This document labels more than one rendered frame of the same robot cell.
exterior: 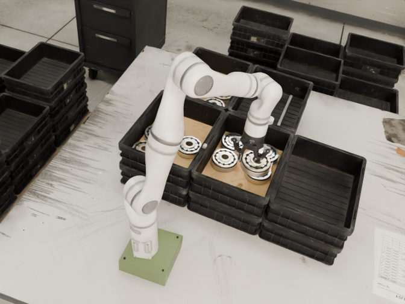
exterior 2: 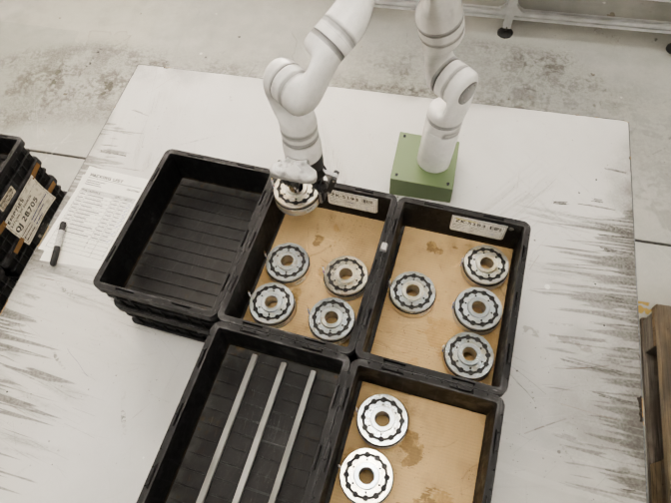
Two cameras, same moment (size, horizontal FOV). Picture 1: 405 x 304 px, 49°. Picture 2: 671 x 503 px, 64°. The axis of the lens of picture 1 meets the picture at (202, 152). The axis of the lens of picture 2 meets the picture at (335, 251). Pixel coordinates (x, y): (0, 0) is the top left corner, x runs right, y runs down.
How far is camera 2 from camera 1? 1.80 m
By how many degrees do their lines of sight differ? 74
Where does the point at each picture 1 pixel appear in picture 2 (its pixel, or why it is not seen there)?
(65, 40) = not seen: outside the picture
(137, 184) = (461, 66)
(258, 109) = not seen: hidden behind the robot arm
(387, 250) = (107, 237)
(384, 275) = (127, 202)
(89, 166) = (570, 295)
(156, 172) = not seen: hidden behind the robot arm
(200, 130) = (398, 351)
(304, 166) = (203, 303)
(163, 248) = (410, 160)
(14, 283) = (563, 124)
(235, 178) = (325, 252)
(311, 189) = (202, 257)
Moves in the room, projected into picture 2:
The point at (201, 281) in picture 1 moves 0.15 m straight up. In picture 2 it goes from (357, 159) to (355, 124)
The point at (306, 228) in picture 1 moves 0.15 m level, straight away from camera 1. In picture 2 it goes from (225, 180) to (195, 226)
